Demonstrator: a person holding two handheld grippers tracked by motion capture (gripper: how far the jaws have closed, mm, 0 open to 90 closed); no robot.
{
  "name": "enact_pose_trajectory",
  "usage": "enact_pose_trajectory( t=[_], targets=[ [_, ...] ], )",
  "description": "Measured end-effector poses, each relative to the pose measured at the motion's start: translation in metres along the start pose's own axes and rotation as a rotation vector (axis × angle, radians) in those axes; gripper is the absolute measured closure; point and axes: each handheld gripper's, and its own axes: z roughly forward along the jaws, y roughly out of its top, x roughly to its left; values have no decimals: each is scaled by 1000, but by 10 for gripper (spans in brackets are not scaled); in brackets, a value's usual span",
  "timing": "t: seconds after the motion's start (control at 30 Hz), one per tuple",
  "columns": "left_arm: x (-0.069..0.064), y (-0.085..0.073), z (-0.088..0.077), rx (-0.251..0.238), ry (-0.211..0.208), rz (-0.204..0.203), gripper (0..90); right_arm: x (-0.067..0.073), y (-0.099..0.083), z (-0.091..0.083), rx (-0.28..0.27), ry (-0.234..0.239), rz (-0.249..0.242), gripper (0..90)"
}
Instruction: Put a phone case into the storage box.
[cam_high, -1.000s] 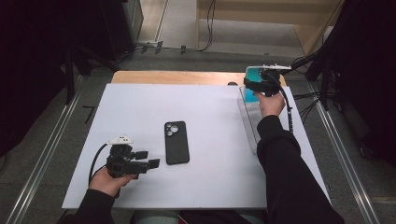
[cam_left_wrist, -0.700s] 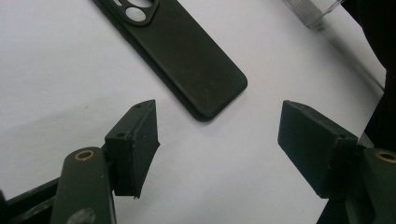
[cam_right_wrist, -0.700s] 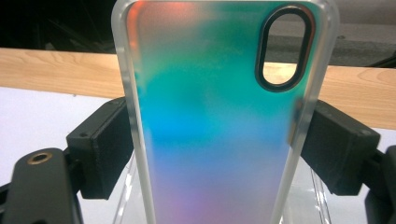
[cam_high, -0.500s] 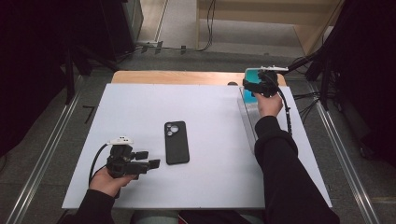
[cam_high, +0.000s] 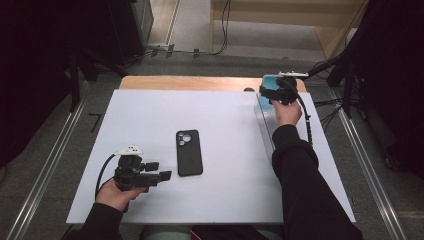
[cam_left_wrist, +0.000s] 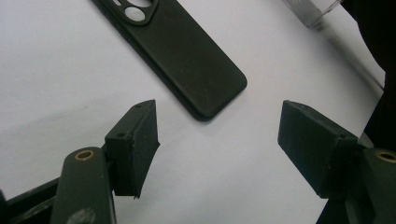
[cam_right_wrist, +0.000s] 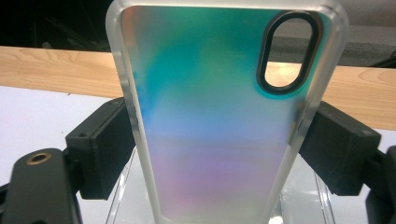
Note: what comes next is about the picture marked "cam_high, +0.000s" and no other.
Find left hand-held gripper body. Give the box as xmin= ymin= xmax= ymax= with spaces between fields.
xmin=113 ymin=145 xmax=161 ymax=194

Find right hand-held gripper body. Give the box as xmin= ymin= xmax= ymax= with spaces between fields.
xmin=271 ymin=71 xmax=309 ymax=106

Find iridescent blue phone case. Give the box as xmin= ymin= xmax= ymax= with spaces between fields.
xmin=259 ymin=74 xmax=282 ymax=112

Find black phone case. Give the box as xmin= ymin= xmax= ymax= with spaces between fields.
xmin=175 ymin=129 xmax=204 ymax=177

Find clear plastic rack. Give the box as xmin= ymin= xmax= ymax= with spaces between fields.
xmin=254 ymin=92 xmax=288 ymax=164

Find person's right hand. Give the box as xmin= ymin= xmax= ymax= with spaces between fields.
xmin=271 ymin=99 xmax=303 ymax=127

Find person's left hand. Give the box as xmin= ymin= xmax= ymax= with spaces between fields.
xmin=95 ymin=179 xmax=148 ymax=213

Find white board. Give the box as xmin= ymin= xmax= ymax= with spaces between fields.
xmin=65 ymin=89 xmax=356 ymax=224

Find black metal stand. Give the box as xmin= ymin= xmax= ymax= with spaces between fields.
xmin=298 ymin=54 xmax=356 ymax=118

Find wooden shelf unit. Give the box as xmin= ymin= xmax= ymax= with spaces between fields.
xmin=209 ymin=0 xmax=369 ymax=60

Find wooden table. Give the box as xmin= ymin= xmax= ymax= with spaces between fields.
xmin=118 ymin=75 xmax=308 ymax=93

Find black cabinet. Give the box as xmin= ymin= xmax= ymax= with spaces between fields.
xmin=76 ymin=0 xmax=155 ymax=67

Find left hand-held gripper cable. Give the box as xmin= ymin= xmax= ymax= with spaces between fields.
xmin=94 ymin=153 xmax=118 ymax=200

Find hand-held gripper cable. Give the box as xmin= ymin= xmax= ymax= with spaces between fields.
xmin=289 ymin=78 xmax=314 ymax=148
xmin=94 ymin=153 xmax=118 ymax=200

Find right hand-held gripper cable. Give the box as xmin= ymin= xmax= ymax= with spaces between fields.
xmin=289 ymin=78 xmax=314 ymax=148

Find black floor cables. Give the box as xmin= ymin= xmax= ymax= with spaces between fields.
xmin=313 ymin=98 xmax=345 ymax=133

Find metal floor rail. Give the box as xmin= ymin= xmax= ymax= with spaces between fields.
xmin=335 ymin=106 xmax=408 ymax=240
xmin=6 ymin=81 xmax=90 ymax=240

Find hanging black cables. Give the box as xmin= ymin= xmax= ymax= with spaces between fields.
xmin=213 ymin=0 xmax=233 ymax=56

